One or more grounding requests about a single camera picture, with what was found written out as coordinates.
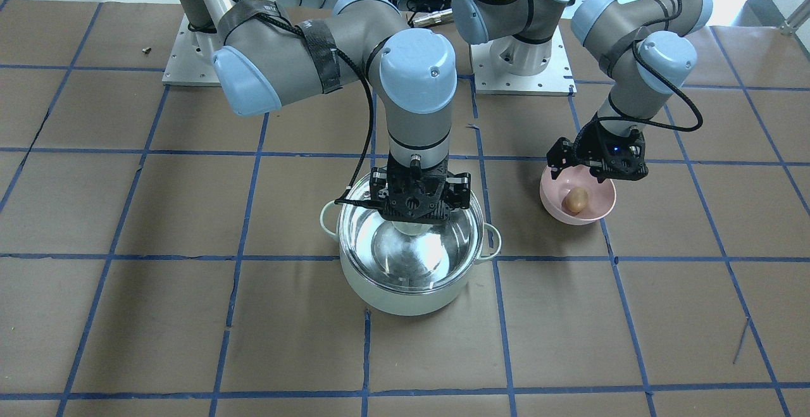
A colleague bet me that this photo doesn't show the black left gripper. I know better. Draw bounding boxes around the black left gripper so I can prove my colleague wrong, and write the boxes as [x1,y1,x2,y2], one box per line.
[547,128,649,181]

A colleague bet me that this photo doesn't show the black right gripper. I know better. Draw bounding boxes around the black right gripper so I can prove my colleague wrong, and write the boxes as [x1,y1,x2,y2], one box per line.
[370,156,471,223]

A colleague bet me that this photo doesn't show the brown egg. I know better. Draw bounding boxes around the brown egg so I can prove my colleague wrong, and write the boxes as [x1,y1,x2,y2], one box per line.
[563,187,590,215]

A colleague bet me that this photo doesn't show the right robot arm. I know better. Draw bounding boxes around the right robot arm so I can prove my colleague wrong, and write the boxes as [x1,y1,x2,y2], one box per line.
[182,0,472,225]

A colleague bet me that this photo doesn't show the pale green pot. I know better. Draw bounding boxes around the pale green pot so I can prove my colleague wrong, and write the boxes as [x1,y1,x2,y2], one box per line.
[328,195,502,316]

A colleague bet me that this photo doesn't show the pink bowl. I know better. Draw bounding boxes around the pink bowl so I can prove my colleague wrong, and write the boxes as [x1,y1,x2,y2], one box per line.
[539,165,616,225]

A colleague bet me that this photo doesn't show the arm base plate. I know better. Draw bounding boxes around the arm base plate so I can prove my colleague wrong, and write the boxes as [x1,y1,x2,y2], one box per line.
[162,16,222,87]
[470,28,576,96]

